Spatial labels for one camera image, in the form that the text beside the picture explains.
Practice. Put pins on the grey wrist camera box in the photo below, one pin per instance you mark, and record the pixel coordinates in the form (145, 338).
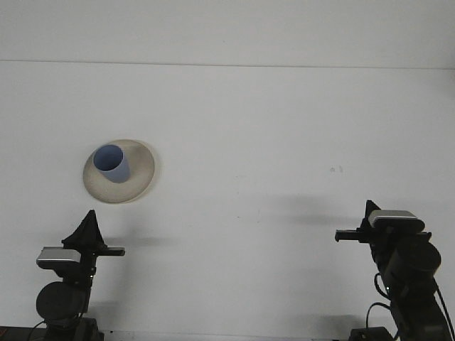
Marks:
(57, 256)
(396, 217)

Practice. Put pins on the pale round plate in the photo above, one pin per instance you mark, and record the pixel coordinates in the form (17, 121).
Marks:
(142, 170)

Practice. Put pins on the pale blue cup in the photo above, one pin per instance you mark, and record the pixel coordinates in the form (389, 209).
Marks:
(113, 170)

